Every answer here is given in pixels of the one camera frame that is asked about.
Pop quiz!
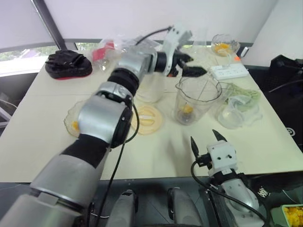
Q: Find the white power strip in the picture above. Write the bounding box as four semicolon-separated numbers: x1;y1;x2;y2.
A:
210;65;249;80

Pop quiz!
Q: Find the cream blender jar lid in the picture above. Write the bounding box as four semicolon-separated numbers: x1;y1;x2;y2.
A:
130;105;165;136

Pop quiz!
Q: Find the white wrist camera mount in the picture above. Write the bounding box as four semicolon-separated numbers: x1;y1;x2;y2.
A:
206;141;238;177
162;23;194;78

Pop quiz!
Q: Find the grey chair frame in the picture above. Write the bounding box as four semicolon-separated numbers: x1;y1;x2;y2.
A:
0;92;17;128

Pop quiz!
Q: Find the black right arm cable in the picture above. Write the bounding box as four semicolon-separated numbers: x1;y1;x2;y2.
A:
190;160;268;224

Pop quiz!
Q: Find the clear glass bowl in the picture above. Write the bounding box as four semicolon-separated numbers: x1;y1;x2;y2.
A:
211;34;240;57

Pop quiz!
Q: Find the clear blender jar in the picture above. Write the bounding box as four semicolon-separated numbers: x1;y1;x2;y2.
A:
174;75;223;126

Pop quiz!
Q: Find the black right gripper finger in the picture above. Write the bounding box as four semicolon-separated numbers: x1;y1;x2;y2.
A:
212;129;228;144
190;136;201;161

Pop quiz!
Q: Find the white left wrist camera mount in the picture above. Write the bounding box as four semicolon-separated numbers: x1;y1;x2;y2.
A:
162;23;194;78

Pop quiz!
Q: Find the clear glass plate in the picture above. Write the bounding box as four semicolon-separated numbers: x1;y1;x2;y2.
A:
63;99;100;138

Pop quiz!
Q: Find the black cloth with white print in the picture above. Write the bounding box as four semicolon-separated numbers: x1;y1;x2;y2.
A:
246;169;303;197

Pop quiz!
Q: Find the dark window frame post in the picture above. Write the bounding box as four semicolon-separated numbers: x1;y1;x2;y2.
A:
30;0;66;50

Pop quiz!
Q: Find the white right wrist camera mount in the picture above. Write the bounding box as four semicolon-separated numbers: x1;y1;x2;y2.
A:
206;141;238;177

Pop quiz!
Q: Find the clear glass flask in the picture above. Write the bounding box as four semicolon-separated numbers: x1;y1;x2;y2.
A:
189;30;214;52

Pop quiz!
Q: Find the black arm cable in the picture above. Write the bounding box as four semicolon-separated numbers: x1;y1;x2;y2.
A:
190;160;268;224
93;26;173;220

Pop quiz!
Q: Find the black case with round logo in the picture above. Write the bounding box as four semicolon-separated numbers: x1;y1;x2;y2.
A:
246;66;303;152

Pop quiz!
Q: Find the black backpack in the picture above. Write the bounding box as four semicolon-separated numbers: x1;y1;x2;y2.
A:
268;54;303;95

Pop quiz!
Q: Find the green plastic container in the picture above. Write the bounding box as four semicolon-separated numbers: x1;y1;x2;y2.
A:
269;204;303;227

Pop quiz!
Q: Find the green cloth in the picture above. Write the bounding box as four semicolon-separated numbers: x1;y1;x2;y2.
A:
223;82;261;112

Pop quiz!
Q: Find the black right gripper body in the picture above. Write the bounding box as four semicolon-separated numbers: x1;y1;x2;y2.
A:
196;152;213;170

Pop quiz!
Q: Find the dark rounded grey shape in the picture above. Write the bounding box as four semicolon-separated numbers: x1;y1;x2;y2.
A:
167;187;204;227
106;189;139;227

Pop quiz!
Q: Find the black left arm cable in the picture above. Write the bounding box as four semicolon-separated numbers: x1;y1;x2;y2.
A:
93;26;173;220

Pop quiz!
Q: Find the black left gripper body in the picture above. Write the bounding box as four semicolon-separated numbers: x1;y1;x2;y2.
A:
172;53;187;77

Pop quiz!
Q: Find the clear plastic measuring cup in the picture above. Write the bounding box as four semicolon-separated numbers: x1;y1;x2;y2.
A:
217;94;263;130

